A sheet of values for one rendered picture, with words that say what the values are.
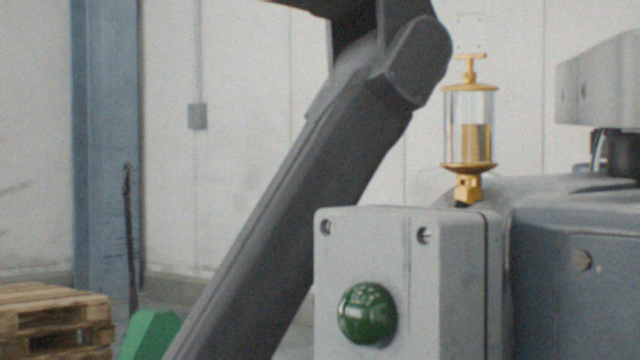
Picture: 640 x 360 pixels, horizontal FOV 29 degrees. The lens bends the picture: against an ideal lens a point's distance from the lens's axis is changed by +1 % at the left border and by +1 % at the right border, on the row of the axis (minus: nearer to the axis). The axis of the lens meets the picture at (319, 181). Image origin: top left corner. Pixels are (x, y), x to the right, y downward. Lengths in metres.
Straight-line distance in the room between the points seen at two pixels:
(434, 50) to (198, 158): 8.00
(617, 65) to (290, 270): 0.25
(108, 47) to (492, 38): 3.23
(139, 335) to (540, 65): 2.60
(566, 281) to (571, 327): 0.02
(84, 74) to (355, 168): 8.66
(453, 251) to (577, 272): 0.05
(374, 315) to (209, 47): 8.25
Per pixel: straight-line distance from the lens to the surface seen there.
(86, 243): 9.51
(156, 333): 6.26
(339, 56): 0.92
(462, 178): 0.60
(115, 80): 9.14
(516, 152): 6.92
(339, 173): 0.83
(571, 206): 0.55
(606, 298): 0.53
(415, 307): 0.53
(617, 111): 0.67
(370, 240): 0.54
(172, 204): 9.10
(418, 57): 0.86
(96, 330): 6.63
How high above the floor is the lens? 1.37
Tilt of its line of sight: 3 degrees down
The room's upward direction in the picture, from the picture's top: straight up
